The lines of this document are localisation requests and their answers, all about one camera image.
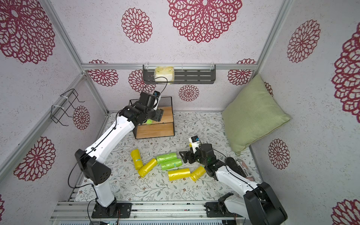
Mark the black wire wooden shelf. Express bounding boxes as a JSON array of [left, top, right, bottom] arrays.
[[128, 96, 175, 140]]

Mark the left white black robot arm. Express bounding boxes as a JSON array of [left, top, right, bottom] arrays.
[[75, 91, 163, 214]]

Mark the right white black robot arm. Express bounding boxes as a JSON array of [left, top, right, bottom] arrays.
[[179, 143, 288, 225]]

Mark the yellow trash bag roll right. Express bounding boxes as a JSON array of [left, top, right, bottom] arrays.
[[190, 166, 206, 182]]

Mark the yellow trash bag roll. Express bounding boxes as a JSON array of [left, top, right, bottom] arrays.
[[168, 168, 191, 181], [130, 149, 143, 171], [190, 166, 206, 182]]

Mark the yellow trash bag roll centre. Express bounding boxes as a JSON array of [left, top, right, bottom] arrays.
[[168, 168, 191, 181]]

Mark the yellow trash bag roll left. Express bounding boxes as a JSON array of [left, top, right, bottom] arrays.
[[130, 149, 143, 171]]

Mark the yellow trash bag roll diagonal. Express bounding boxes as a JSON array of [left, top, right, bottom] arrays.
[[138, 158, 158, 178]]

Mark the white sponge block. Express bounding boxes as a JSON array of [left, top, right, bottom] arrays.
[[154, 67, 175, 82]]

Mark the green cushion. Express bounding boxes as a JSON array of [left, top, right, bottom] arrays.
[[222, 75, 291, 154]]

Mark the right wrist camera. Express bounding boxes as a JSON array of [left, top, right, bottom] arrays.
[[189, 136, 201, 154]]

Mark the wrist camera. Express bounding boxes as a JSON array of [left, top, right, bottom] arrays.
[[189, 136, 201, 154], [153, 91, 161, 110]]

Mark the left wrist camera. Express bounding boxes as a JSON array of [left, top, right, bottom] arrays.
[[153, 91, 161, 110]]

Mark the grey wall metal rack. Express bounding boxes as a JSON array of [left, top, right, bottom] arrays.
[[142, 64, 216, 84]]

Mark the black wire wall hook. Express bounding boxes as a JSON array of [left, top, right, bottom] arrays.
[[50, 88, 84, 127]]

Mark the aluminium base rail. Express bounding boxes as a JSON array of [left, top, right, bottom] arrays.
[[50, 200, 245, 223]]

